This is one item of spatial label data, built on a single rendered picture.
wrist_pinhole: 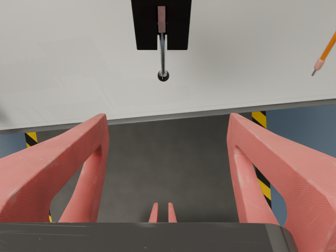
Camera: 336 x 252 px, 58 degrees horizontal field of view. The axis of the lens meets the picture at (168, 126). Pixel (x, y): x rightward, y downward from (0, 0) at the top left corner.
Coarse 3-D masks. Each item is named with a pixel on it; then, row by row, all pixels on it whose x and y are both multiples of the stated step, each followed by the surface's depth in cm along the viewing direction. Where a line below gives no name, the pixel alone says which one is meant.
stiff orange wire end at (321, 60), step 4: (332, 36) 22; (332, 40) 22; (328, 44) 23; (332, 44) 23; (328, 48) 23; (324, 52) 23; (328, 52) 23; (320, 56) 24; (324, 56) 24; (320, 60) 24; (324, 60) 24; (316, 64) 25; (320, 64) 24; (316, 68) 25; (312, 72) 26
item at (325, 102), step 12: (228, 108) 50; (240, 108) 50; (252, 108) 50; (264, 108) 49; (276, 108) 49; (108, 120) 53; (120, 120) 53; (132, 120) 53; (144, 120) 52; (156, 120) 52; (0, 132) 56; (12, 132) 56; (24, 132) 56
